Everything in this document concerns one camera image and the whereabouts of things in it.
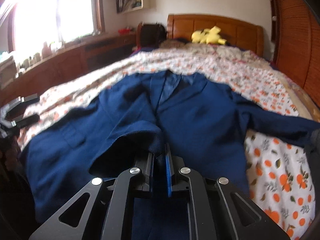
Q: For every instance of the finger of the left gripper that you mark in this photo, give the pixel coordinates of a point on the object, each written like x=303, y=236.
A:
x=34, y=98
x=21, y=122

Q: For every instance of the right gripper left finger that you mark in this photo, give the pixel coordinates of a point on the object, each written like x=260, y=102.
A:
x=145, y=164

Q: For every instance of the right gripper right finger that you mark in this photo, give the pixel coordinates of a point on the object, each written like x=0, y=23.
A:
x=177, y=182

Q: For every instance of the navy blue suit jacket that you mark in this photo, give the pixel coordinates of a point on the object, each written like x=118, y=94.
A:
x=156, y=156

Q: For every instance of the long wooden desk cabinet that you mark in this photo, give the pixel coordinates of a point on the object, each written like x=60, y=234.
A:
x=71, y=63

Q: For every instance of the pink bottle on sill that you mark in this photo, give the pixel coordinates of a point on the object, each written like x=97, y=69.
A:
x=46, y=50

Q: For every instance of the orange floral bed sheet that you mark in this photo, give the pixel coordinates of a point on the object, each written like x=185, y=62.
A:
x=250, y=84

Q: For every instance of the red bowl on desk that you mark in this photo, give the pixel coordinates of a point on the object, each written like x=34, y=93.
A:
x=124, y=31

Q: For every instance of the dark backpack on chair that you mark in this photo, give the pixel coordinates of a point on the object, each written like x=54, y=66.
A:
x=150, y=35

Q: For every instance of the yellow plush toy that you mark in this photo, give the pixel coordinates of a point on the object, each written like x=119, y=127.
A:
x=208, y=36

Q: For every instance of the wooden wardrobe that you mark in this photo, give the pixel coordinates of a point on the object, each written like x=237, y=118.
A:
x=296, y=52

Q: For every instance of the window with brown frame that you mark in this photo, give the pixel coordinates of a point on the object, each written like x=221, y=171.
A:
x=26, y=25

